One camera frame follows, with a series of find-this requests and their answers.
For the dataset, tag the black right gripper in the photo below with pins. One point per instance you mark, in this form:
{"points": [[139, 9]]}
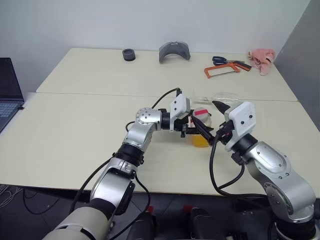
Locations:
{"points": [[226, 130]]}

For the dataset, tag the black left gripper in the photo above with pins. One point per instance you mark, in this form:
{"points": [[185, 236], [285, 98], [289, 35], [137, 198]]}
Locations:
{"points": [[181, 126]]}

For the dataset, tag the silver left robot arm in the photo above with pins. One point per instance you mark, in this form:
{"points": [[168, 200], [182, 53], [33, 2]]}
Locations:
{"points": [[142, 132]]}

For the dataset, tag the orange hacksaw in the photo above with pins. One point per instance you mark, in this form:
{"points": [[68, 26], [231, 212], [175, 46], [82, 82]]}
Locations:
{"points": [[206, 71]]}

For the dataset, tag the pink cloth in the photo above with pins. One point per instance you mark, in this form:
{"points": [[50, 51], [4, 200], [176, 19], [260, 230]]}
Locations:
{"points": [[262, 58]]}

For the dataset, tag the grey curved plastic shell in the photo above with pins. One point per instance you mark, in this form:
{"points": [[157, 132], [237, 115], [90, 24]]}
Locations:
{"points": [[175, 50]]}

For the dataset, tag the dark rounded shape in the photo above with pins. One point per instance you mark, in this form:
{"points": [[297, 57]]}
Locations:
{"points": [[143, 227], [202, 225]]}

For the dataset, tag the black round cap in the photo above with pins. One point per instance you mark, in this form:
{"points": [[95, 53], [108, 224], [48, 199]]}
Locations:
{"points": [[128, 57]]}

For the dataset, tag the dark laptop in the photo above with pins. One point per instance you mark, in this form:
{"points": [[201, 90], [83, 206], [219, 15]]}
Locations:
{"points": [[7, 82]]}

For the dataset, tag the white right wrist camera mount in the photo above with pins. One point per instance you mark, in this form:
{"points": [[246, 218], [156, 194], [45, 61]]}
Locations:
{"points": [[242, 120]]}

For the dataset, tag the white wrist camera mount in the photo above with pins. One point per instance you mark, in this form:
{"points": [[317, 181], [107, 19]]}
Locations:
{"points": [[242, 120], [178, 107]]}

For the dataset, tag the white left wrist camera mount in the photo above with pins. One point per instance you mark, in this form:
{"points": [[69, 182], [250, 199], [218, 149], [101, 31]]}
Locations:
{"points": [[178, 107]]}

